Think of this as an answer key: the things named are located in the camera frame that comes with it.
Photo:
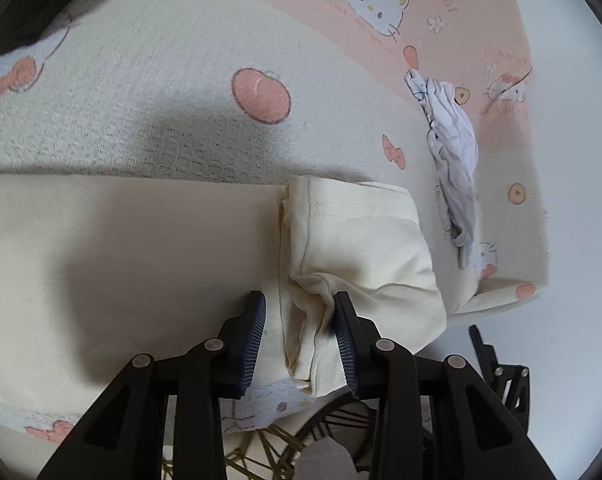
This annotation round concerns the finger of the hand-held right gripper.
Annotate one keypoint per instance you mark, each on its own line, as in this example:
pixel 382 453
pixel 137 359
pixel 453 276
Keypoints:
pixel 483 350
pixel 518 385

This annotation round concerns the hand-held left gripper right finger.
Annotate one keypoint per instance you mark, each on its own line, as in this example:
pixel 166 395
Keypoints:
pixel 345 345

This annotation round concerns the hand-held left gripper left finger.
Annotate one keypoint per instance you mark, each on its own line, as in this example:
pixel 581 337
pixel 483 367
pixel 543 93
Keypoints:
pixel 253 345

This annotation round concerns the cream and pink shirt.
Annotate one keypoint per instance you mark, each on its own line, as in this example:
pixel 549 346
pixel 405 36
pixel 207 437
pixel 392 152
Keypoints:
pixel 131 260

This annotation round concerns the white garment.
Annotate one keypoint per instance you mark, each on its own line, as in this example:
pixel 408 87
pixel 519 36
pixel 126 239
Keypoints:
pixel 456 135

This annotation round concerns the black garment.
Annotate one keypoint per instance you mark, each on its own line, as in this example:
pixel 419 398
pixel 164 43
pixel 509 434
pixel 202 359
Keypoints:
pixel 21 20

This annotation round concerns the cat print blanket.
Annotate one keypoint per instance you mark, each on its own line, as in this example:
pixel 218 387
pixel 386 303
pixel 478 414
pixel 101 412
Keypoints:
pixel 156 85

